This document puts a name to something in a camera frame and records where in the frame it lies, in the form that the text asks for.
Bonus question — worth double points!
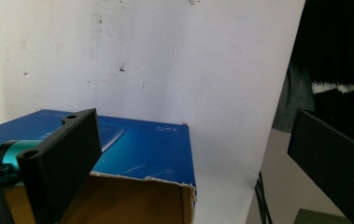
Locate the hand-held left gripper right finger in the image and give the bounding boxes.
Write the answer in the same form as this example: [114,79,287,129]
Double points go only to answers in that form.
[287,109,354,224]

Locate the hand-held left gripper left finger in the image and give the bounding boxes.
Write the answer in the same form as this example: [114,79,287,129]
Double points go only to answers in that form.
[16,107,103,224]

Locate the blue cup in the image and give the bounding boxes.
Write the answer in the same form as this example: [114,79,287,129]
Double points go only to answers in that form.
[0,139,45,188]

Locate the blue cardboard box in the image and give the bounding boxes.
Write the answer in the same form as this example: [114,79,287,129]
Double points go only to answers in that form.
[0,108,197,224]

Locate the dark cloth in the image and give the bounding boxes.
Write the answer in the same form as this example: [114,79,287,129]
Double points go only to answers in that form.
[272,0,354,147]

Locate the white paper mat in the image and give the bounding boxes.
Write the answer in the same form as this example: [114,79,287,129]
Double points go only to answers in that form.
[0,0,306,224]

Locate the black cable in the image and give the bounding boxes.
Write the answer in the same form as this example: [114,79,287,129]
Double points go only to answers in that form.
[254,171,274,224]

